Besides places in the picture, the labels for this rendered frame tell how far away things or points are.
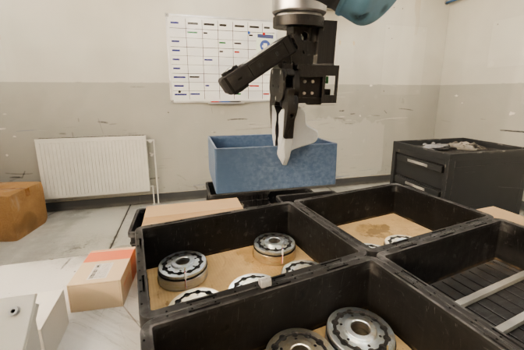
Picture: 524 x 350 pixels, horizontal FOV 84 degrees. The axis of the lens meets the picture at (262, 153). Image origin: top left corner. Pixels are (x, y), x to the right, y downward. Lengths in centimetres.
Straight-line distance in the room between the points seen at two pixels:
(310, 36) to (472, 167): 167
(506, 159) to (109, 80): 331
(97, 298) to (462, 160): 176
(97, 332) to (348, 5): 79
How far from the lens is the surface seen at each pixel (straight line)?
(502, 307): 76
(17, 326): 56
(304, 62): 43
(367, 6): 27
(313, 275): 52
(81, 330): 86
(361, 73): 400
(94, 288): 87
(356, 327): 57
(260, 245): 74
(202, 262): 69
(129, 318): 85
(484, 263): 90
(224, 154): 44
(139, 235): 68
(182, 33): 338
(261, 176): 45
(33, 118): 364
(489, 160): 209
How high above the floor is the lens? 122
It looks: 12 degrees down
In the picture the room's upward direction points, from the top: straight up
